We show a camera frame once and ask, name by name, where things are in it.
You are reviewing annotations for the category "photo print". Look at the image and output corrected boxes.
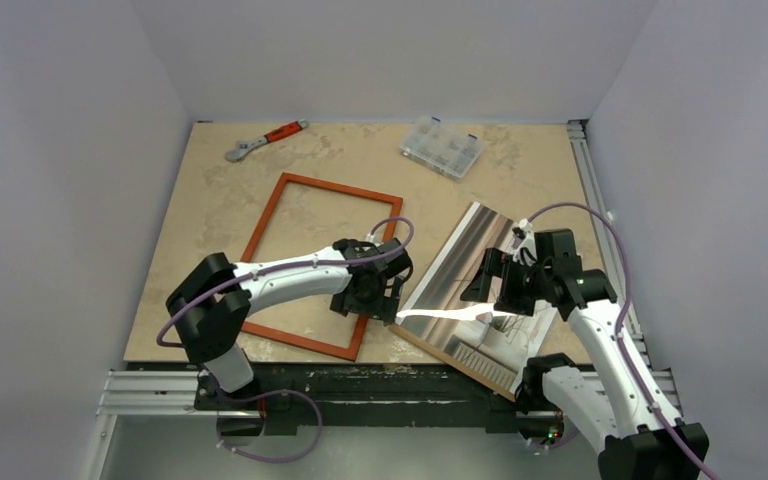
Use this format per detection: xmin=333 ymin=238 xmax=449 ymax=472
xmin=392 ymin=202 xmax=556 ymax=400

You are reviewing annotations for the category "orange wooden picture frame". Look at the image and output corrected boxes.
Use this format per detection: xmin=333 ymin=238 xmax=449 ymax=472
xmin=241 ymin=172 xmax=403 ymax=361

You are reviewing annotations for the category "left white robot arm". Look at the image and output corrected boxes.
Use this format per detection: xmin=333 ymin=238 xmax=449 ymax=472
xmin=166 ymin=238 xmax=413 ymax=409

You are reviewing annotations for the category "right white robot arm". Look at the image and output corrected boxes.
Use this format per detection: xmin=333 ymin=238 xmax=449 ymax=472
xmin=460 ymin=229 xmax=709 ymax=479

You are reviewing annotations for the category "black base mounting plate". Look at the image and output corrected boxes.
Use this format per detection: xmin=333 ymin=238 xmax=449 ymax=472
xmin=195 ymin=360 xmax=567 ymax=442

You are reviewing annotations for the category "clear plastic organizer box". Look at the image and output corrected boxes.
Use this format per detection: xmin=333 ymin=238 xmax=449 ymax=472
xmin=399 ymin=116 xmax=486 ymax=182

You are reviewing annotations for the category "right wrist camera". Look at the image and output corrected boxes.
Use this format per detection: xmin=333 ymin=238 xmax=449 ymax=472
xmin=510 ymin=219 xmax=534 ymax=249

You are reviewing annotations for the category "red handled adjustable wrench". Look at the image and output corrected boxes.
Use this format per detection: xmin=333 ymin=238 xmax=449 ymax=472
xmin=224 ymin=119 xmax=310 ymax=163

